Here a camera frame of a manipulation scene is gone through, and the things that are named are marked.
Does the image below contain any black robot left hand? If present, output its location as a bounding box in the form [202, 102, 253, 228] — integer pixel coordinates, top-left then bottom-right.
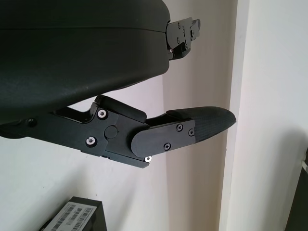
[0, 0, 238, 169]

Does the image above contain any black Intel RealSense box lid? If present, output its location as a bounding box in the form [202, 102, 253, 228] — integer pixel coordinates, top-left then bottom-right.
[39, 196, 108, 231]

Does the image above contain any dark furniture panel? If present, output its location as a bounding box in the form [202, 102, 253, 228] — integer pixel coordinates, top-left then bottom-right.
[281, 148, 308, 231]

